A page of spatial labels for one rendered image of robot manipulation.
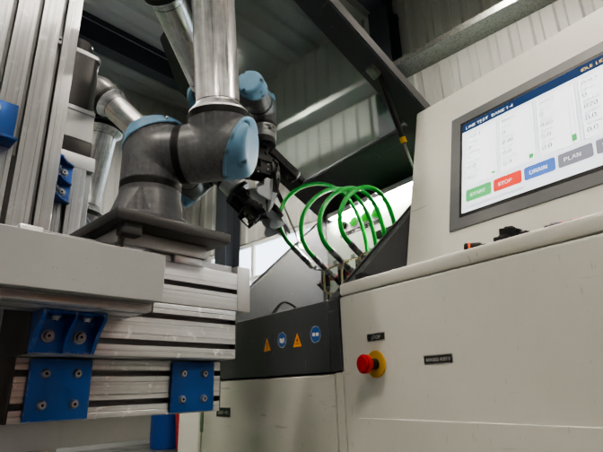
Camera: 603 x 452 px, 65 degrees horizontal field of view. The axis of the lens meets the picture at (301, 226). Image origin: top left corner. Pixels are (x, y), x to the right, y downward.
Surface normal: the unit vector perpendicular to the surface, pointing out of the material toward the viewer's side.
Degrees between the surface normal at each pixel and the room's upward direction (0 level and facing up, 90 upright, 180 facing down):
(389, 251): 90
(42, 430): 90
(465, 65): 90
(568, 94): 76
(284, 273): 90
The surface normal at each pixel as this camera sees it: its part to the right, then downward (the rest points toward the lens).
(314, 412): -0.80, -0.17
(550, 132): -0.78, -0.40
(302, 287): 0.60, -0.28
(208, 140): -0.15, -0.10
